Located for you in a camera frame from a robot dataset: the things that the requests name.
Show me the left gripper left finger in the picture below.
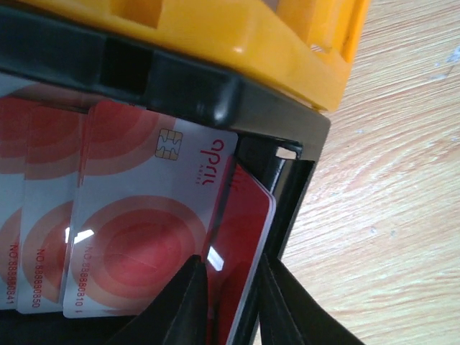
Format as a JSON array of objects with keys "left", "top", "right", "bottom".
[{"left": 107, "top": 254, "right": 208, "bottom": 344}]

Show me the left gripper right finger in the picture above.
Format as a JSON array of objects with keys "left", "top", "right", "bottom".
[{"left": 257, "top": 254, "right": 362, "bottom": 345}]

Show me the red patterned card stack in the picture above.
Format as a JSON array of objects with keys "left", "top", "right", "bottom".
[{"left": 1, "top": 85, "right": 238, "bottom": 318}]

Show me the black bin with red cards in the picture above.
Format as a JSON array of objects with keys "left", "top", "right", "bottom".
[{"left": 1, "top": 1, "right": 331, "bottom": 344}]

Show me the yellow bin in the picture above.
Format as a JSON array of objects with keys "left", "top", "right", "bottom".
[{"left": 32, "top": 0, "right": 369, "bottom": 111}]

